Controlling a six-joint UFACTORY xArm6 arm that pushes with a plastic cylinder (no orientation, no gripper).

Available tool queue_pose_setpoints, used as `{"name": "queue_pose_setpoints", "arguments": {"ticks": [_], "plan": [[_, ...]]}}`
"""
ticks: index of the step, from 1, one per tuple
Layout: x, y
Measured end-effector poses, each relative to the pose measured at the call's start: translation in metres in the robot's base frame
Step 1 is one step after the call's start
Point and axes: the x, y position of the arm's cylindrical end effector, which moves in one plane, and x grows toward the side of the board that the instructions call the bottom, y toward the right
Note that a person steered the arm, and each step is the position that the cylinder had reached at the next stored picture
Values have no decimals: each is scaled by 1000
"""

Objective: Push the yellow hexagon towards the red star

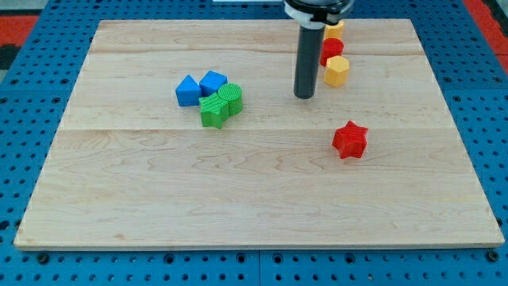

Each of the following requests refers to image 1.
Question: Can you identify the green star block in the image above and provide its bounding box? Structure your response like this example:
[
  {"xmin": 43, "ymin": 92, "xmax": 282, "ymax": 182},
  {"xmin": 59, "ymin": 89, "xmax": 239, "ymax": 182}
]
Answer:
[{"xmin": 199, "ymin": 93, "xmax": 229, "ymax": 129}]

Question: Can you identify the blue cube block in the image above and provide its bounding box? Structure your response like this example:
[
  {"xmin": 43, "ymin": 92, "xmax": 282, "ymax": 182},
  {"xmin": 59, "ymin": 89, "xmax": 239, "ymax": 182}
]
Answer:
[{"xmin": 199, "ymin": 71, "xmax": 228, "ymax": 97}]

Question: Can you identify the yellow hexagon block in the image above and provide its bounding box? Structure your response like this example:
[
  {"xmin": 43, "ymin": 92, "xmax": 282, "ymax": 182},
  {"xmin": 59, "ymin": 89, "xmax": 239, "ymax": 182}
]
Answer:
[{"xmin": 324, "ymin": 56, "xmax": 350, "ymax": 87}]

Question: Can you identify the yellow block at back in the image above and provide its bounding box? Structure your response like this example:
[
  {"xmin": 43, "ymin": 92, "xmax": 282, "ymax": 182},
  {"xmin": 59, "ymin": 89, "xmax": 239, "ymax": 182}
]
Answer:
[{"xmin": 323, "ymin": 20, "xmax": 344, "ymax": 40}]

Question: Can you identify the green cylinder block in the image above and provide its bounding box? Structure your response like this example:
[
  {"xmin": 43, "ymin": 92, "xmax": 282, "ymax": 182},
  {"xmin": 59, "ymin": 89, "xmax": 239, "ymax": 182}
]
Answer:
[{"xmin": 218, "ymin": 83, "xmax": 243, "ymax": 115}]

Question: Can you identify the blue triangle block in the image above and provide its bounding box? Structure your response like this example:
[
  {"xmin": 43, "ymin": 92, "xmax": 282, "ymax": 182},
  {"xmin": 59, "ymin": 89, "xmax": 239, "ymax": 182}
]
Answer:
[{"xmin": 175, "ymin": 75, "xmax": 202, "ymax": 106}]

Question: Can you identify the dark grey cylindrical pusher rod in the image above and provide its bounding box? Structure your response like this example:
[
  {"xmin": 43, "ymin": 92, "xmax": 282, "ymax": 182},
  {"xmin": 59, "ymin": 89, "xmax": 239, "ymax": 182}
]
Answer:
[{"xmin": 294, "ymin": 26, "xmax": 325, "ymax": 99}]

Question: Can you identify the red star block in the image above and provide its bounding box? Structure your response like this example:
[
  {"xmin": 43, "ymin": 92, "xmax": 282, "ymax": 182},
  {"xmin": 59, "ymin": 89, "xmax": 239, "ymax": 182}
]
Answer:
[{"xmin": 332, "ymin": 121, "xmax": 368, "ymax": 159}]

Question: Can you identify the wooden board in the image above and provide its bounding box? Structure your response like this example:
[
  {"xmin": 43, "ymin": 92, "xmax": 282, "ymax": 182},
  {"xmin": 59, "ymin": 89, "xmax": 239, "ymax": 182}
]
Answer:
[{"xmin": 14, "ymin": 19, "xmax": 504, "ymax": 251}]

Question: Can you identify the red cylinder block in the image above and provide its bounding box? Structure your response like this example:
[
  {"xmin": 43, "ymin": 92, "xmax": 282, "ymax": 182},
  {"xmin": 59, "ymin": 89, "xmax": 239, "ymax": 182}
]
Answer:
[{"xmin": 319, "ymin": 37, "xmax": 344, "ymax": 66}]

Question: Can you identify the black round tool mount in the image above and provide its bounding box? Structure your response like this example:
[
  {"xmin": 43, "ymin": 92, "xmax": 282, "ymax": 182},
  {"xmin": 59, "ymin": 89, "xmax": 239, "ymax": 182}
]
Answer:
[{"xmin": 283, "ymin": 0, "xmax": 355, "ymax": 29}]

